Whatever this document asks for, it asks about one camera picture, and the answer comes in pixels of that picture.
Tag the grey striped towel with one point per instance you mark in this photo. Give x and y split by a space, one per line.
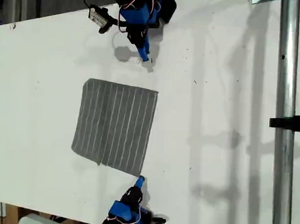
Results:
115 127

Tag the black clamp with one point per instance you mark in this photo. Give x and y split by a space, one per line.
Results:
294 122

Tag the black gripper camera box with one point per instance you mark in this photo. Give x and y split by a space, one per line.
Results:
98 16

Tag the steel post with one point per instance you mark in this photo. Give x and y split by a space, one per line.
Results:
285 127

